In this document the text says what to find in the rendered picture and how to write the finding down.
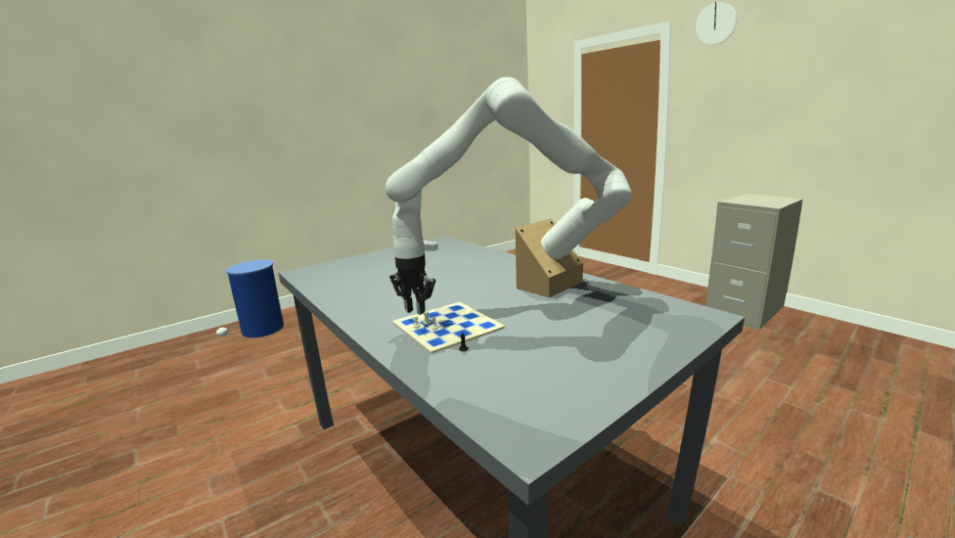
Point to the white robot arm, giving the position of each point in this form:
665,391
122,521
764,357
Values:
509,103

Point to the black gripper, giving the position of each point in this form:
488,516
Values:
413,270

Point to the blue and cream chessboard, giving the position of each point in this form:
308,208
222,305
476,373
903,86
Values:
452,320

